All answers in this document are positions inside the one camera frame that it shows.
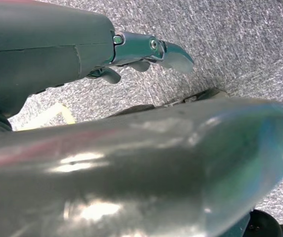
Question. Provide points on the pale floor tape strip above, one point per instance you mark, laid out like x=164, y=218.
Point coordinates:
x=57, y=114

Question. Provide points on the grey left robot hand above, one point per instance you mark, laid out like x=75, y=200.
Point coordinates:
x=131, y=170

